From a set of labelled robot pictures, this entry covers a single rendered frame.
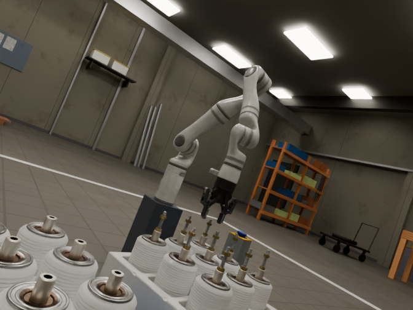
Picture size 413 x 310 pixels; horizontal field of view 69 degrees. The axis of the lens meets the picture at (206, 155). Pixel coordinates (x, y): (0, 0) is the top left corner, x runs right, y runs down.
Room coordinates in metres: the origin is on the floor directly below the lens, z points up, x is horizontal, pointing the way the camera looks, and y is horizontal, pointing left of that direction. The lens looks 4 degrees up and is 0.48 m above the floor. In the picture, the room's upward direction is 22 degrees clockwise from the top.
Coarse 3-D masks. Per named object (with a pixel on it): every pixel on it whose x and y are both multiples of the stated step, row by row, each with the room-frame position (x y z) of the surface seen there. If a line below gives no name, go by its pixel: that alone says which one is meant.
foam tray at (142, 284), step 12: (120, 252) 0.90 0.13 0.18; (108, 264) 0.86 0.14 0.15; (120, 264) 0.83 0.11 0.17; (108, 276) 0.85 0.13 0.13; (132, 276) 0.79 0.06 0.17; (144, 276) 0.79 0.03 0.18; (132, 288) 0.78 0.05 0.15; (144, 288) 0.76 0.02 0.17; (156, 288) 0.75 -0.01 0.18; (144, 300) 0.75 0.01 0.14; (156, 300) 0.73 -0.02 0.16; (168, 300) 0.71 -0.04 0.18; (180, 300) 0.74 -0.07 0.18
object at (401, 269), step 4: (408, 248) 6.57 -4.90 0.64; (404, 252) 6.61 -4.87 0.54; (408, 252) 6.55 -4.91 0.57; (404, 256) 6.58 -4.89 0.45; (408, 256) 6.53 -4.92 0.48; (404, 260) 6.57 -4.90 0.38; (400, 264) 6.61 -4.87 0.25; (404, 264) 6.55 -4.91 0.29; (400, 268) 6.59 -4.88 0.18; (404, 268) 6.53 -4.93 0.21; (400, 272) 6.57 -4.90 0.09; (412, 272) 6.40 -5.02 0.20; (400, 276) 6.55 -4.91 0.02; (412, 276) 6.38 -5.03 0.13; (412, 280) 6.36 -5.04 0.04
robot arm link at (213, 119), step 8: (208, 112) 1.28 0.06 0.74; (216, 112) 1.26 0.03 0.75; (200, 120) 1.29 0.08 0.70; (208, 120) 1.27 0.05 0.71; (216, 120) 1.26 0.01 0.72; (224, 120) 1.27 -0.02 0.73; (192, 128) 1.30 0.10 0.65; (200, 128) 1.29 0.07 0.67; (208, 128) 1.28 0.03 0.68; (216, 128) 1.30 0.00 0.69; (176, 136) 1.34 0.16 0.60; (184, 136) 1.31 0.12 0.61; (192, 136) 1.30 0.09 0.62; (176, 144) 1.33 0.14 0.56; (184, 144) 1.31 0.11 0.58; (184, 152) 1.34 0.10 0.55
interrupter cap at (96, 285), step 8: (96, 280) 0.51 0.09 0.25; (104, 280) 0.52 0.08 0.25; (88, 288) 0.47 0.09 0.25; (96, 288) 0.48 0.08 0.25; (120, 288) 0.51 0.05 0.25; (128, 288) 0.52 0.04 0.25; (96, 296) 0.46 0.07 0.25; (104, 296) 0.46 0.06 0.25; (112, 296) 0.47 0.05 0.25; (120, 296) 0.48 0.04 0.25; (128, 296) 0.49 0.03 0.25
